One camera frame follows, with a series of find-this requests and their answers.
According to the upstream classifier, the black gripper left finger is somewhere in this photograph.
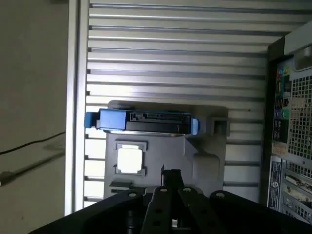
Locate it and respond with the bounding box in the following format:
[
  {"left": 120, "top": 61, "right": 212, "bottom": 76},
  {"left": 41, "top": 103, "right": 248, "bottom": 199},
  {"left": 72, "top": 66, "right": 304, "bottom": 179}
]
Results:
[{"left": 30, "top": 165, "right": 172, "bottom": 234}]

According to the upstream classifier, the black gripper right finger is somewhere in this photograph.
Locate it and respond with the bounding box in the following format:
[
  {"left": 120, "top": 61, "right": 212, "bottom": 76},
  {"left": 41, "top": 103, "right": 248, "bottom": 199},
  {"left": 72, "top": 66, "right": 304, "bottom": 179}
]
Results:
[{"left": 171, "top": 169, "right": 312, "bottom": 234}]

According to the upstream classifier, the hard disk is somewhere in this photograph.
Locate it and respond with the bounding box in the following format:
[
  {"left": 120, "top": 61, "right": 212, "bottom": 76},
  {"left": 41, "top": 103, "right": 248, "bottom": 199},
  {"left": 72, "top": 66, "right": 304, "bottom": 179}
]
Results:
[{"left": 84, "top": 109, "right": 201, "bottom": 135}]

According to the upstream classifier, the silver CPU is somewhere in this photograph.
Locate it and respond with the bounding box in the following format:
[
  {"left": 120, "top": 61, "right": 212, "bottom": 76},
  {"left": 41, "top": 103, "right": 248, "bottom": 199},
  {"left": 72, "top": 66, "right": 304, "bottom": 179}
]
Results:
[{"left": 117, "top": 144, "right": 144, "bottom": 174}]

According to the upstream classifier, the grey plastic parts rack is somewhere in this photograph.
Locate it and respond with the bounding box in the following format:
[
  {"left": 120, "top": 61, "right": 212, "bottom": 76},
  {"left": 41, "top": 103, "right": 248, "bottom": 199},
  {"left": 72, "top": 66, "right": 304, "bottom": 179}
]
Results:
[{"left": 103, "top": 99, "right": 231, "bottom": 199}]

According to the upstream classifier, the open grey PC case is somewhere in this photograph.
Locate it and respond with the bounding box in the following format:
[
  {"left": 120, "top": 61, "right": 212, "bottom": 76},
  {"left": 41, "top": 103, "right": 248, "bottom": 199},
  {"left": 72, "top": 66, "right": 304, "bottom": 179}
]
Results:
[{"left": 262, "top": 23, "right": 312, "bottom": 220}]

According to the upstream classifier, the thin black floor cable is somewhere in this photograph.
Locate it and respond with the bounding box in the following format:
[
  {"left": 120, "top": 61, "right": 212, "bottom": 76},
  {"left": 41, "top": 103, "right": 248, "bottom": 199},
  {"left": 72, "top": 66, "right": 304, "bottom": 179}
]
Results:
[{"left": 0, "top": 131, "right": 66, "bottom": 155}]

